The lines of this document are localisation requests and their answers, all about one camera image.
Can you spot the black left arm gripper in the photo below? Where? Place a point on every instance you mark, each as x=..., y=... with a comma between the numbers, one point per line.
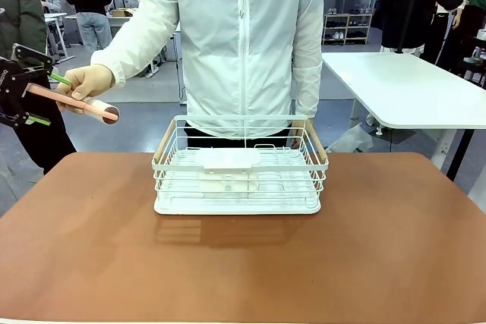
x=8, y=89

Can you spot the person's right forearm white sleeve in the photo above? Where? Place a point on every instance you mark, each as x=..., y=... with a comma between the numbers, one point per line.
x=125, y=45

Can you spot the person's left forearm white sleeve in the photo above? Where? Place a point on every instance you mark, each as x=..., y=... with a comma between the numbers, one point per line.
x=307, y=89

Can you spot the person's right hand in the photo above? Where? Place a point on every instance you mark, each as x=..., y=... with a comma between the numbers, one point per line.
x=89, y=83

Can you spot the person's left hand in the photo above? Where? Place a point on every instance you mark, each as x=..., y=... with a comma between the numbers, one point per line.
x=297, y=135

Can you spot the white desk with metal legs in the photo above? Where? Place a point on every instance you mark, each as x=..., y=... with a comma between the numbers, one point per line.
x=57, y=35

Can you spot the bystander in dark green jacket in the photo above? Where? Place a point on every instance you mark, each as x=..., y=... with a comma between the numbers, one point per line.
x=23, y=16

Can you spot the cardboard box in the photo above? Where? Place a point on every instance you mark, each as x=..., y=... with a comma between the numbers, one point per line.
x=124, y=12

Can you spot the white plastic rack insert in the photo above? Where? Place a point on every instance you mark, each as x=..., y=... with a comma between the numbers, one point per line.
x=228, y=160

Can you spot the person's torso white zip jacket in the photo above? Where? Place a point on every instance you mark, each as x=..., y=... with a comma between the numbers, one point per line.
x=243, y=43

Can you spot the white drip tray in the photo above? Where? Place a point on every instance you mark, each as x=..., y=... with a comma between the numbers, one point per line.
x=237, y=207

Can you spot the wooden shoe rack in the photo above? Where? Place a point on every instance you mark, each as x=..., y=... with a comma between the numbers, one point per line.
x=347, y=28

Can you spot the crumpled white sheet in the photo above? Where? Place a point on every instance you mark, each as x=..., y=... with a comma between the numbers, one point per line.
x=351, y=138

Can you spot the white folding table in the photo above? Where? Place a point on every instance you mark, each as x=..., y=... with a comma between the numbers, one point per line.
x=406, y=89

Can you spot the bystander in black coat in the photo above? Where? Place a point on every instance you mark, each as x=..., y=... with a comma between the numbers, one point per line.
x=436, y=1

